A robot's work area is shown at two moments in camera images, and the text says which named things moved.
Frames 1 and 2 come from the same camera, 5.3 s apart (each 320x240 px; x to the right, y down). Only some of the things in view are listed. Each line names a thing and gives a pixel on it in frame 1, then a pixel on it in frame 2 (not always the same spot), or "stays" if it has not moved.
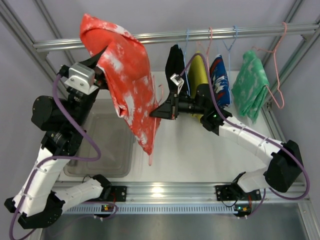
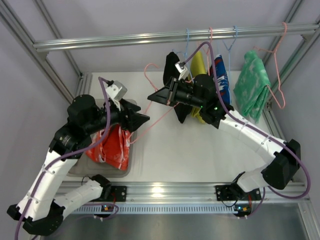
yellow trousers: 197,76 stays
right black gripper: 173,107 to 171,90
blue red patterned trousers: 220,82 stays
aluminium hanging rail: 75,44 stays
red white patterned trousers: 124,67 to 114,150
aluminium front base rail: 190,191 stays
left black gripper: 98,77 to 124,114
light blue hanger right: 229,50 stays
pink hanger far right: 278,87 stays
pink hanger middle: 206,50 stays
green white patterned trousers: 250,88 stays
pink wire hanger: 157,107 to 147,109
